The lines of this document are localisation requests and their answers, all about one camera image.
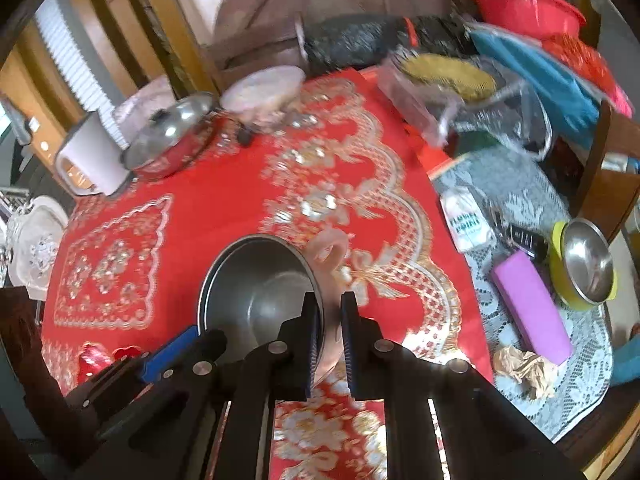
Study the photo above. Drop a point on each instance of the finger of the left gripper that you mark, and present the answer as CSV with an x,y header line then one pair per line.
x,y
165,374
120,383

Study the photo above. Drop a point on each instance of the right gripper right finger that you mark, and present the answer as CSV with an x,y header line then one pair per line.
x,y
442,421

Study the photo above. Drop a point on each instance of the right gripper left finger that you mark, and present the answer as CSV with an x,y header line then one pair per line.
x,y
211,421

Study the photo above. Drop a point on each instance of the small red glass dish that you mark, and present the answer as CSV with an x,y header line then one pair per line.
x,y
100,357

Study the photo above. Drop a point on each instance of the pink steel cup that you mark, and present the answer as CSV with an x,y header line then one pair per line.
x,y
259,281

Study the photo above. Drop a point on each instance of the crumpled paper tissue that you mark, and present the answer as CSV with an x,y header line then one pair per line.
x,y
537,372

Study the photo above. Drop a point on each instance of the red floral tablecloth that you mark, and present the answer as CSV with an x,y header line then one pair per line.
x,y
129,271

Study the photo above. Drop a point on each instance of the purple box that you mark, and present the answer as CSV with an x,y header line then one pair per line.
x,y
532,308

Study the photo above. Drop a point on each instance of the yellow steel bowl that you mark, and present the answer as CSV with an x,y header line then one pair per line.
x,y
581,265

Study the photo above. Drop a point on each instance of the black car key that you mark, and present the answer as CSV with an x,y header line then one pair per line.
x,y
518,238

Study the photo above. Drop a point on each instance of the white tissue packet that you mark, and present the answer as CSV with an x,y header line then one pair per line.
x,y
466,222

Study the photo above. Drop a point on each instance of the white electric kettle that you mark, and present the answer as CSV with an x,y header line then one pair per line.
x,y
90,149

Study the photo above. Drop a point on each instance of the steel pot with lid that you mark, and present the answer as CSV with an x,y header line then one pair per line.
x,y
176,135

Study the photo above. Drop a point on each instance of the white lace mat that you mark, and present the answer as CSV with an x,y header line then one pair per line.
x,y
517,187

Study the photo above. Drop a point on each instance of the clear plastic food container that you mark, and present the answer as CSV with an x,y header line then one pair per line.
x,y
259,99

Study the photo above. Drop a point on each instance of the clear bag with food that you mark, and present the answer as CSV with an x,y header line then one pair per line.
x,y
438,95

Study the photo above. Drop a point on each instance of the black plastic bag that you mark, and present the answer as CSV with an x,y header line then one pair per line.
x,y
362,40

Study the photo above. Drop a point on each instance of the blue plastic bag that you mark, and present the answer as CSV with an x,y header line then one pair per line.
x,y
571,102

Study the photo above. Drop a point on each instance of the red plastic basin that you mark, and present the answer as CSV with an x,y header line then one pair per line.
x,y
538,19

